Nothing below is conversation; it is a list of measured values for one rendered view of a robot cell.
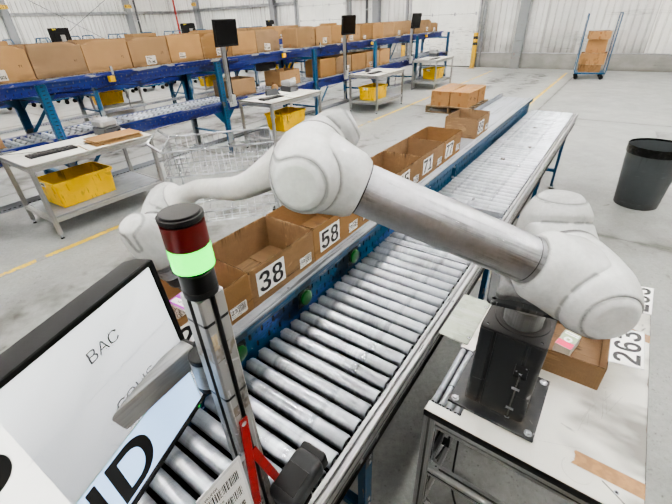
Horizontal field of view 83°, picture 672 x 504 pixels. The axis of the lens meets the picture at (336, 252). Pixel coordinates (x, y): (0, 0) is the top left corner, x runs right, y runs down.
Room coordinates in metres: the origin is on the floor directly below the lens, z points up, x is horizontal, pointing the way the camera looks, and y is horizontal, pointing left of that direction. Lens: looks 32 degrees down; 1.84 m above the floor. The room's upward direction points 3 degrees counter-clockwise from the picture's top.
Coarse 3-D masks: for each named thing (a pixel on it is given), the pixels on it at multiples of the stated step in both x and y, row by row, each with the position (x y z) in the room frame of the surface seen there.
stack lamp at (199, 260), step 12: (192, 228) 0.37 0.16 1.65; (204, 228) 0.38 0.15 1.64; (168, 240) 0.36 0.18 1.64; (180, 240) 0.36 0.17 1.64; (192, 240) 0.37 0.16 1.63; (204, 240) 0.38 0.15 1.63; (168, 252) 0.37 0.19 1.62; (180, 252) 0.36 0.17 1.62; (192, 252) 0.36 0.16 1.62; (204, 252) 0.37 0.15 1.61; (180, 264) 0.36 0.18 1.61; (192, 264) 0.36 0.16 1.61; (204, 264) 0.37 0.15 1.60
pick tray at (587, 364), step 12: (552, 348) 0.99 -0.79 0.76; (576, 348) 0.99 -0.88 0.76; (588, 348) 0.99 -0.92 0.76; (600, 348) 0.98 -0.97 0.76; (552, 360) 0.89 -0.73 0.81; (564, 360) 0.88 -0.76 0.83; (576, 360) 0.86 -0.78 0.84; (588, 360) 0.93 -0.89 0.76; (600, 360) 0.93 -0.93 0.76; (552, 372) 0.89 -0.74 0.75; (564, 372) 0.87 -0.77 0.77; (576, 372) 0.85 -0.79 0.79; (588, 372) 0.83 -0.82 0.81; (600, 372) 0.82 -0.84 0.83; (588, 384) 0.83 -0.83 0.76
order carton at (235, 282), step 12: (216, 264) 1.26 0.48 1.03; (216, 276) 1.27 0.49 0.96; (228, 276) 1.23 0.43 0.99; (240, 276) 1.18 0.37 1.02; (168, 288) 1.19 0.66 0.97; (228, 288) 1.08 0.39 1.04; (240, 288) 1.12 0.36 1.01; (228, 300) 1.07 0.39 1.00; (240, 300) 1.11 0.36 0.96; (252, 300) 1.15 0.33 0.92; (180, 324) 0.91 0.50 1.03
